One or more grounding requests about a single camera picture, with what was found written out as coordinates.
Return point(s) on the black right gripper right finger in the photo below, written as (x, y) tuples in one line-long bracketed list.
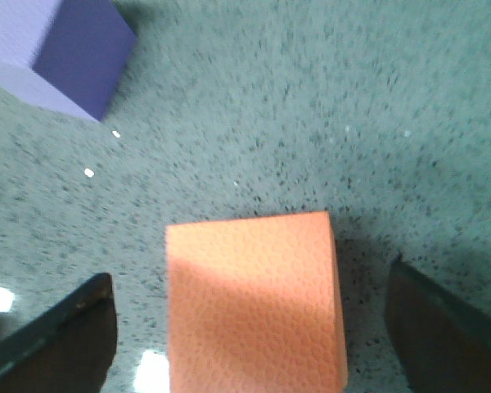
[(442, 342)]

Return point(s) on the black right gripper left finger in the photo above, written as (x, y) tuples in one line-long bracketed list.
[(69, 348)]

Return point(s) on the orange foam cube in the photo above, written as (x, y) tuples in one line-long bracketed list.
[(255, 306)]

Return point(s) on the purple foam cube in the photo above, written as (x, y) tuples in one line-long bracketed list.
[(64, 56)]

